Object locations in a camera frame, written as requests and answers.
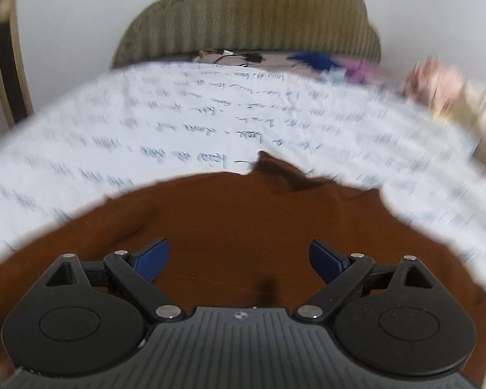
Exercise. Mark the wooden furniture frame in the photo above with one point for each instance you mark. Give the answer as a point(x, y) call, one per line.
point(8, 69)

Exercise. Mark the white printed blanket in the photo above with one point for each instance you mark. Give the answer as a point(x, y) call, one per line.
point(145, 129)

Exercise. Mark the brown knit garment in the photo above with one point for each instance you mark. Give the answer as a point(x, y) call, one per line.
point(235, 219)

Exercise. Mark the purple cloth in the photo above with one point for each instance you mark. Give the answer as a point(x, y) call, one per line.
point(360, 69)

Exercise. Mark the olive striped headboard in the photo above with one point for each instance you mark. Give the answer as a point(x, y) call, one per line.
point(247, 16)

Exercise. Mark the pink cloth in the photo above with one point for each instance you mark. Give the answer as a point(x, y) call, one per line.
point(433, 82)

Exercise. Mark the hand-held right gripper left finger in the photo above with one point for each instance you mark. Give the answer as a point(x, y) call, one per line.
point(157, 256)

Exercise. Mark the navy blue cloth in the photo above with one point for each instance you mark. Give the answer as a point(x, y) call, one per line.
point(314, 60)

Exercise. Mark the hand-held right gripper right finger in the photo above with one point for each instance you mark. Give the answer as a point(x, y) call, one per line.
point(323, 258)

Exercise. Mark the cream cloth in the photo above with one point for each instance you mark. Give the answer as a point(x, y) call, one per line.
point(479, 110)

